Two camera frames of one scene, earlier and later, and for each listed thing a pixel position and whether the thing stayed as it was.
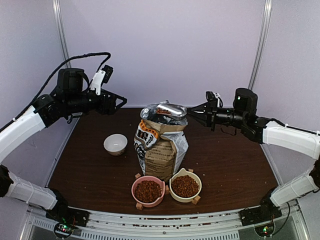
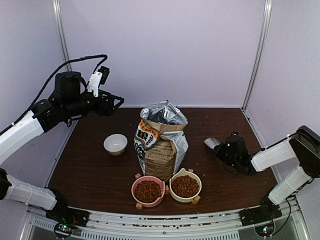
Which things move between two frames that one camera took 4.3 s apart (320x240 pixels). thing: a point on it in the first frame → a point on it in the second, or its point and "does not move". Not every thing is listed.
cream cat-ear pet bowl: x=184 y=186 does not move
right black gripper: x=210 y=118 → x=219 y=151
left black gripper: x=110 y=109 does not move
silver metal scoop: x=177 y=111 → x=211 y=142
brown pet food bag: x=161 y=144 does not move
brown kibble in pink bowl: x=148 y=191 does not move
